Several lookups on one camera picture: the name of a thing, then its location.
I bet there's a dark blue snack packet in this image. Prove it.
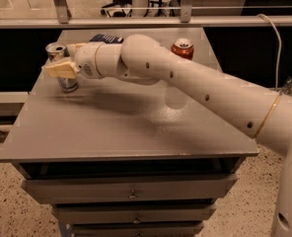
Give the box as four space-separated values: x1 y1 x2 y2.
91 34 123 43

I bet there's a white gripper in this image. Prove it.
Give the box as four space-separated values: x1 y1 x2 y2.
41 42 103 79

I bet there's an orange coca-cola can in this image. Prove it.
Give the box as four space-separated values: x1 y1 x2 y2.
171 38 194 60

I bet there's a silver blue redbull can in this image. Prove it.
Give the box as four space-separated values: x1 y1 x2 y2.
43 42 79 93

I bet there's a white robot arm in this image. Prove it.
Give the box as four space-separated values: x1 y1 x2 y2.
42 35 292 237

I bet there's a metal railing frame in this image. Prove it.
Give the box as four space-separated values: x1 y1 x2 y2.
0 0 292 29

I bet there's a grey drawer cabinet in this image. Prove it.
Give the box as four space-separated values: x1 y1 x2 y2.
0 27 259 237

